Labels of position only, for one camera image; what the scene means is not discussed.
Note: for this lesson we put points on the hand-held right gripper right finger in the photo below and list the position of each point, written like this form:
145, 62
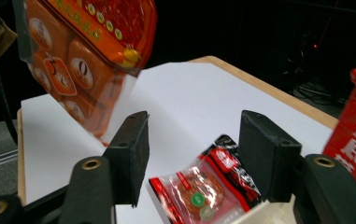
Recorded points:
267, 155

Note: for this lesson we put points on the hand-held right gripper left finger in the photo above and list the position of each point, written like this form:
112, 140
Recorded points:
130, 155

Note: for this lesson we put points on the small black red seasoning packet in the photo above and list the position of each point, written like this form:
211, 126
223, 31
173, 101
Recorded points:
197, 189

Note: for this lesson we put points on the large orange seasoning packet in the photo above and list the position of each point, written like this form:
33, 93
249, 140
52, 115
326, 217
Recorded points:
82, 68

